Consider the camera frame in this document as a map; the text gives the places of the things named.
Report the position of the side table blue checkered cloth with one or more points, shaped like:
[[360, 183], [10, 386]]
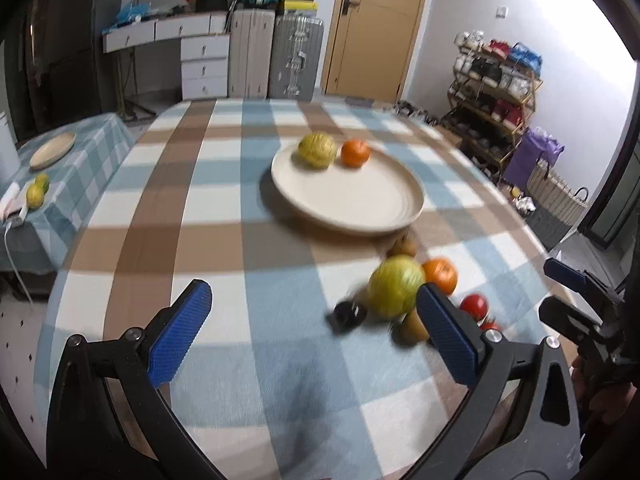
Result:
[[77, 180]]

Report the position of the brown kiwi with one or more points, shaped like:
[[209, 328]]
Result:
[[411, 331], [403, 246]]

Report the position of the wooden door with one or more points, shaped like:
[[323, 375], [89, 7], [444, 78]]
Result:
[[369, 48]]

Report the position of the orange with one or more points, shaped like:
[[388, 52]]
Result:
[[441, 272], [355, 153]]

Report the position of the wrinkled yellow-green guava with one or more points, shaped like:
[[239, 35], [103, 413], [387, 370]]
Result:
[[317, 149]]

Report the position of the small green fruit side table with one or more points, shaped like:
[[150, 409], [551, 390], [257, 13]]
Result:
[[36, 192]]

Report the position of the red tomato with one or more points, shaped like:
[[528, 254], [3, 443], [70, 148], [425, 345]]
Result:
[[490, 325], [476, 306]]

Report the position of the smooth green guava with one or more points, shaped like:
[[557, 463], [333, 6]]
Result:
[[393, 286]]

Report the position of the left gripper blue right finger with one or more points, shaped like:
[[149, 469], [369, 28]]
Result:
[[518, 419]]

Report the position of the beige suitcase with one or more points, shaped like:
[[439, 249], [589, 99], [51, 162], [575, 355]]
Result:
[[251, 35]]

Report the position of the purple bag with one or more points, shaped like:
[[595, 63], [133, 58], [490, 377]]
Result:
[[536, 144]]

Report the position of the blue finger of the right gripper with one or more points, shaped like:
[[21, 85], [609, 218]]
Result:
[[564, 275]]

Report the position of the black refrigerator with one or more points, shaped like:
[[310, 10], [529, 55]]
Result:
[[55, 68]]

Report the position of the silver suitcase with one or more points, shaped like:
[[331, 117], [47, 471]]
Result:
[[295, 57]]

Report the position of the dark purple plum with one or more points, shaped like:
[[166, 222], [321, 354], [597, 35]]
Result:
[[346, 316]]

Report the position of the cream round plate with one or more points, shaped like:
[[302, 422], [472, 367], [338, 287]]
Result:
[[381, 197]]

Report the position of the wooden shoe rack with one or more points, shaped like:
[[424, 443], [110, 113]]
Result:
[[492, 98]]

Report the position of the checkered tablecloth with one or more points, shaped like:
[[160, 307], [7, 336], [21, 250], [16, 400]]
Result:
[[268, 390]]

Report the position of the white drawer desk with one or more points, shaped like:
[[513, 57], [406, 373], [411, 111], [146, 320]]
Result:
[[204, 49]]

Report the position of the woven striped basket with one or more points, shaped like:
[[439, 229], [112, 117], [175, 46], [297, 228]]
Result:
[[557, 207]]

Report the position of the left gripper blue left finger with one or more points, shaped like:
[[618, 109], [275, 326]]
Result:
[[107, 417]]

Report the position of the small beige plate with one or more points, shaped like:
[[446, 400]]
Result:
[[52, 151]]

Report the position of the white charger with cable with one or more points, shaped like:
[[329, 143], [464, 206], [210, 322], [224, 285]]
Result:
[[14, 211]]

